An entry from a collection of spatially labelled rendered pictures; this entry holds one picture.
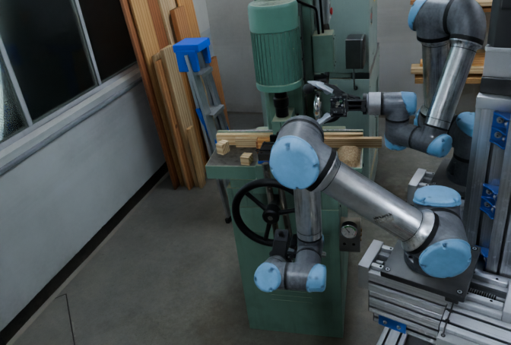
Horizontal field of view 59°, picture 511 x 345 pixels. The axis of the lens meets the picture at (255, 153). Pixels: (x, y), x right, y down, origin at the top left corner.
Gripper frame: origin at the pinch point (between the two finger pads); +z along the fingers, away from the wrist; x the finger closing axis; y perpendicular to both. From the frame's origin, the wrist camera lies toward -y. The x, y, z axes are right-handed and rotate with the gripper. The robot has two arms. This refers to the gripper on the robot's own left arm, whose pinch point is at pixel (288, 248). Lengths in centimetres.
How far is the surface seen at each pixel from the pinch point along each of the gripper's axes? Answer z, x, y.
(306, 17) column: 17, 3, -86
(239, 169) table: 11.6, -21.5, -27.3
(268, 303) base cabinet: 47, -17, 34
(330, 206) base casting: 19.5, 12.7, -13.6
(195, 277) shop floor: 83, -67, 34
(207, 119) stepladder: 92, -64, -55
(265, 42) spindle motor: -4, -8, -71
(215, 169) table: 11.7, -31.1, -27.2
